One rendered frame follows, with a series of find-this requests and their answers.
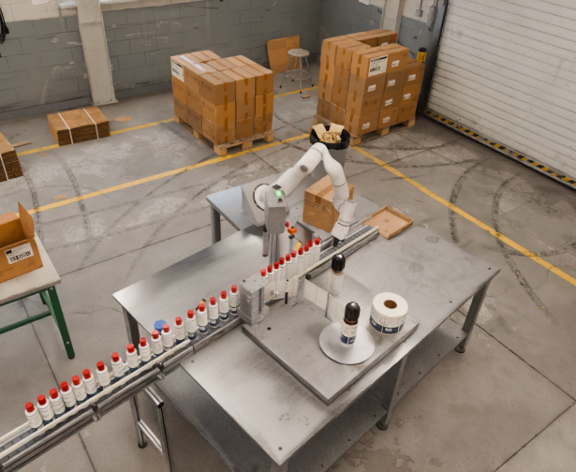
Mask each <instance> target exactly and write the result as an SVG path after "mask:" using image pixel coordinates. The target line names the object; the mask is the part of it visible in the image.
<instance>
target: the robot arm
mask: <svg viewBox="0 0 576 472"><path fill-rule="evenodd" d="M320 160H323V164H324V169H325V170H326V172H327V173H328V174H329V176H330V178H331V181H332V187H333V190H334V193H335V194H334V195H333V196H332V203H333V206H334V208H335V210H336V211H338V212H339V213H340V215H339V217H338V220H337V222H336V223H335V225H334V227H333V229H332V236H333V239H334V242H333V246H334V247H336V246H337V245H338V244H339V242H344V241H345V238H346V237H347V233H348V225H349V224H350V221H351V219H352V216H353V214H354V212H355V209H356V206H357V203H356V202H355V201H353V200H350V199H348V197H349V191H348V187H347V181H346V177H345V174H344V171H343V168H342V166H341V165H340V164H339V163H338V162H337V161H335V160H334V159H333V158H332V157H331V156H330V154H329V152H328V149H327V147H326V146H325V145H324V144H322V143H319V142H318V143H315V144H314V145H313V146H312V147H311V148H310V149H309V150H308V151H307V153H306V154H305V155H304V156H303V158H302V159H301V160H300V161H299V162H298V163H297V164H296V165H295V166H294V167H293V168H291V169H289V170H287V171H286V172H285V173H283V174H282V175H281V176H280V177H279V178H278V179H277V180H276V181H275V182H274V183H272V184H270V185H261V186H260V187H258V188H257V190H256V192H255V200H256V202H257V204H258V206H259V207H261V208H262V209H264V205H265V191H272V186H273V185H275V184H278V185H280V186H282V194H283V197H287V196H289V195H290V194H291V193H292V192H293V191H294V189H295V188H296V187H297V186H298V184H299V183H300V182H301V180H302V179H303V178H304V177H305V176H306V175H307V174H309V173H310V172H311V171H312V170H313V169H314V168H315V167H316V165H317V164H318V163H319V162H320Z"/></svg>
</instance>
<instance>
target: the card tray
mask: <svg viewBox="0 0 576 472"><path fill-rule="evenodd" d="M370 215H371V216H372V217H371V218H370V219H368V220H366V221H365V222H363V223H362V225H364V226H366V225H370V226H372V227H374V228H375V227H376V226H379V229H378V230H379V235H381V236H383V237H385V238H386V239H388V240H389V239H390V238H392V237H393V236H395V235H396V234H398V233H399V232H401V231H402V230H404V229H406V228H407V227H409V226H411V225H412V224H413V219H411V218H409V217H407V216H405V215H403V214H401V213H399V212H397V211H395V210H394V209H392V208H390V207H389V206H387V205H386V206H384V207H382V208H380V209H379V210H377V211H375V212H374V213H372V214H370ZM370 215H368V216H370ZM368 216H366V217H368ZM366 217H365V218H366ZM365 218H364V219H365ZM362 220H363V219H362Z"/></svg>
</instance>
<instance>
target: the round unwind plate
mask: <svg viewBox="0 0 576 472"><path fill-rule="evenodd" d="M341 328H342V324H341V323H339V322H336V323H333V324H331V325H329V326H328V327H326V328H325V329H324V330H323V331H322V333H321V335H320V337H319V342H320V346H321V348H322V350H323V351H324V353H325V354H326V355H327V356H328V357H330V358H331V359H333V360H334V361H338V362H341V363H345V364H356V363H360V362H363V361H366V360H367V359H369V358H370V357H371V355H372V354H373V352H374V349H375V342H374V339H373V337H372V335H371V334H370V333H369V331H367V330H366V329H365V328H363V327H362V326H360V325H358V330H357V335H356V340H355V345H354V346H353V347H342V346H341V345H340V343H339V339H340V333H341Z"/></svg>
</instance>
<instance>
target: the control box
mask: <svg viewBox="0 0 576 472"><path fill-rule="evenodd" d="M279 192H280V194H281V196H279V197H277V196H276V193H275V192H274V191H265V205H264V219H265V224H266V228H267V232H268V234H277V233H284V232H285V223H286V208H287V207H286V203H285V201H284V197H283V194H282V192H281V191H279ZM279 198H281V199H282V201H283V202H282V203H279V202H278V199H279Z"/></svg>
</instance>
